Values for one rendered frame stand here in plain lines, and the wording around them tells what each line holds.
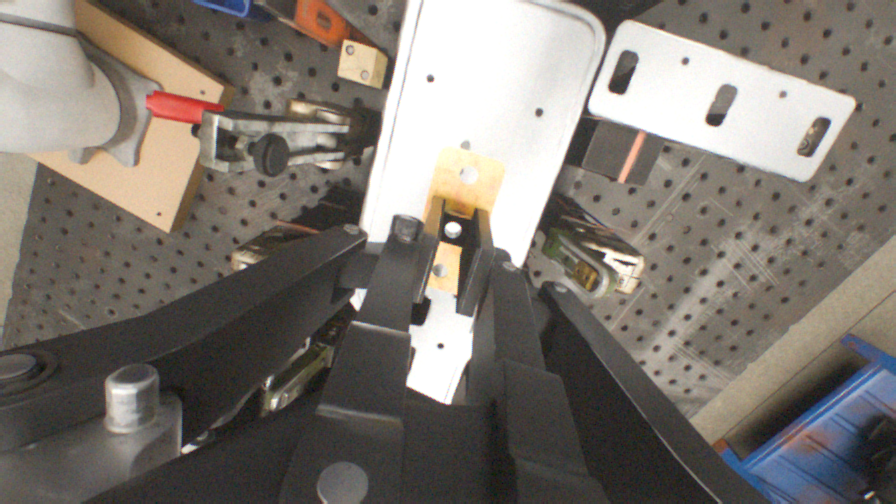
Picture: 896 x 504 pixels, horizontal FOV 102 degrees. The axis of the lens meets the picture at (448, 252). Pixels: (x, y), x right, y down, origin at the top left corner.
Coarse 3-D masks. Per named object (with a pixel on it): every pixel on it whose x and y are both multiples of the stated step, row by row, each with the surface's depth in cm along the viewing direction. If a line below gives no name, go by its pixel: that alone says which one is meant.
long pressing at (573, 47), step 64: (448, 0) 39; (512, 0) 39; (448, 64) 41; (512, 64) 41; (576, 64) 41; (384, 128) 43; (448, 128) 43; (512, 128) 43; (576, 128) 43; (384, 192) 46; (512, 192) 46; (512, 256) 49; (448, 320) 52; (448, 384) 56
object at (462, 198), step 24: (456, 168) 20; (480, 168) 20; (504, 168) 20; (432, 192) 21; (456, 192) 21; (480, 192) 21; (456, 216) 20; (456, 240) 21; (456, 264) 22; (456, 288) 23
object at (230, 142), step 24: (216, 120) 23; (240, 120) 24; (264, 120) 26; (288, 120) 30; (312, 120) 34; (216, 144) 24; (240, 144) 24; (264, 144) 24; (288, 144) 32; (312, 144) 35; (216, 168) 25; (240, 168) 26; (264, 168) 24
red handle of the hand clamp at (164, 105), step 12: (156, 96) 29; (168, 96) 30; (180, 96) 31; (156, 108) 30; (168, 108) 30; (180, 108) 30; (192, 108) 31; (204, 108) 31; (216, 108) 32; (180, 120) 31; (192, 120) 31; (324, 132) 37; (324, 144) 38; (336, 144) 38
